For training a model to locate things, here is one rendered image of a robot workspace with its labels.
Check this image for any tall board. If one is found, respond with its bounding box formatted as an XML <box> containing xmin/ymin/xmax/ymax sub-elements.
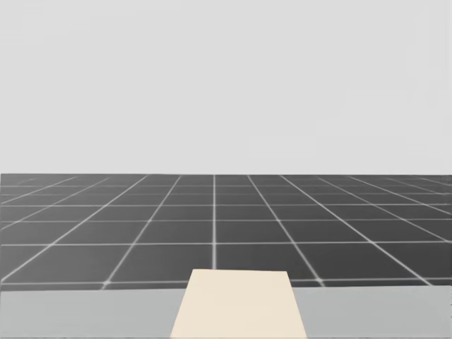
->
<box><xmin>169</xmin><ymin>268</ymin><xmax>309</xmax><ymax>339</ymax></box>

